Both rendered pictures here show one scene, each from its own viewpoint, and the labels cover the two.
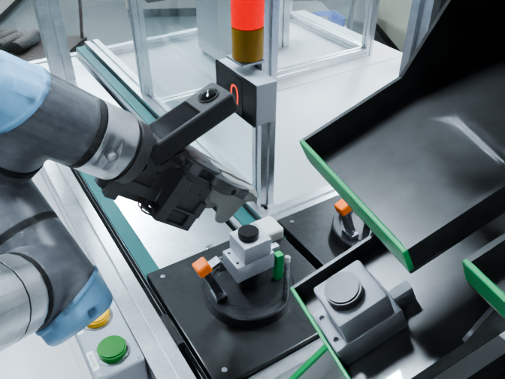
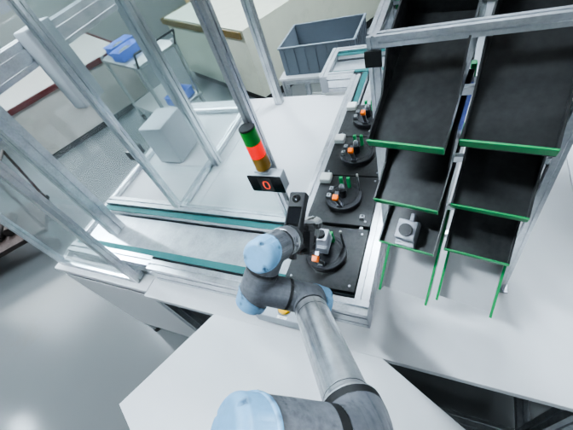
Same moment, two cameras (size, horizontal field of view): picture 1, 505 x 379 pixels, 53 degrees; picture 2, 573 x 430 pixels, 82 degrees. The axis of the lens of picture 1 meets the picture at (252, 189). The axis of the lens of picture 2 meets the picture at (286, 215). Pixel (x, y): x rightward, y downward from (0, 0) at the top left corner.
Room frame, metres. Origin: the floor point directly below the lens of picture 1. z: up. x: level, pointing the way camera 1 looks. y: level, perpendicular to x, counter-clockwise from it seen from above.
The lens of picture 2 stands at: (-0.03, 0.30, 1.92)
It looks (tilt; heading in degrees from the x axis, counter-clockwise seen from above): 47 degrees down; 339
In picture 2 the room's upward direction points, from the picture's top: 23 degrees counter-clockwise
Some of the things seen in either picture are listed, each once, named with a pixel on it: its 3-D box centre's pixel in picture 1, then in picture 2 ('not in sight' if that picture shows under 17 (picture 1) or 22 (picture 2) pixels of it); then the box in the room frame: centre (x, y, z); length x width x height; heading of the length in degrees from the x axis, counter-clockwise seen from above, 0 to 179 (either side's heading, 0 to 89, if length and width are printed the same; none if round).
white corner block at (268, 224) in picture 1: (266, 234); not in sight; (0.67, -0.03, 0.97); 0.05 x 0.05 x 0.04; 32
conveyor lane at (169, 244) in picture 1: (181, 213); (258, 246); (0.80, 0.15, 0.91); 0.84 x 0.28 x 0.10; 32
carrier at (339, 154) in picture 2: not in sight; (355, 147); (0.80, -0.42, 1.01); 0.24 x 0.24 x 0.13; 32
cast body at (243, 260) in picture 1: (254, 246); (322, 236); (0.54, 0.00, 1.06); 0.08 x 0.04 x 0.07; 122
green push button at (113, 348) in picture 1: (112, 350); not in sight; (0.43, 0.20, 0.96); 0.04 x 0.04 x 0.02
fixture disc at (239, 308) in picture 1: (248, 287); (326, 252); (0.54, 0.01, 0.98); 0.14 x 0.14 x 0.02
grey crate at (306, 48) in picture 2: not in sight; (324, 45); (2.15, -1.40, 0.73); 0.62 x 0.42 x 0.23; 32
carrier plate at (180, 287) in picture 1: (248, 295); (327, 256); (0.54, 0.01, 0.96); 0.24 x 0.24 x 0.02; 32
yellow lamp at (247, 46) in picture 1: (247, 41); (261, 160); (0.76, 0.01, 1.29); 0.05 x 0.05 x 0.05
